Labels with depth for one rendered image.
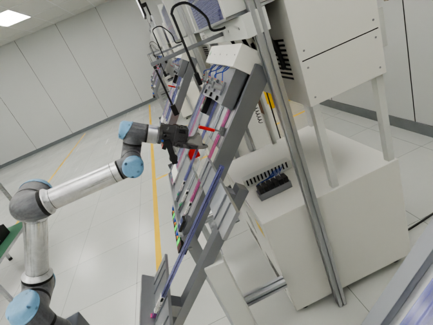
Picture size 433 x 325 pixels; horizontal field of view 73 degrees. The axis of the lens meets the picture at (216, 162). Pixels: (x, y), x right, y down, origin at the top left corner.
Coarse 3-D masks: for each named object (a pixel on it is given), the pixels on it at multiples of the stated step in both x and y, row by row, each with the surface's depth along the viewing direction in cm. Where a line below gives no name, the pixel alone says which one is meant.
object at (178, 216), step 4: (168, 176) 173; (172, 184) 162; (172, 188) 157; (172, 192) 152; (172, 196) 148; (176, 196) 149; (172, 200) 146; (176, 200) 145; (176, 204) 140; (176, 208) 137; (176, 212) 133; (176, 216) 130; (180, 216) 131; (176, 220) 128; (180, 232) 118; (180, 236) 117
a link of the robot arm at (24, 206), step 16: (128, 160) 103; (80, 176) 104; (96, 176) 103; (112, 176) 104; (128, 176) 104; (32, 192) 101; (48, 192) 101; (64, 192) 101; (80, 192) 102; (16, 208) 99; (32, 208) 98; (48, 208) 100
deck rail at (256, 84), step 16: (256, 64) 99; (256, 80) 100; (256, 96) 102; (240, 112) 103; (240, 128) 105; (224, 144) 106; (224, 160) 108; (224, 176) 110; (208, 208) 113; (192, 224) 114
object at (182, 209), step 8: (184, 168) 152; (192, 168) 138; (184, 176) 147; (176, 184) 158; (184, 184) 141; (192, 184) 130; (176, 192) 153; (184, 192) 138; (192, 192) 126; (184, 208) 129; (192, 208) 119
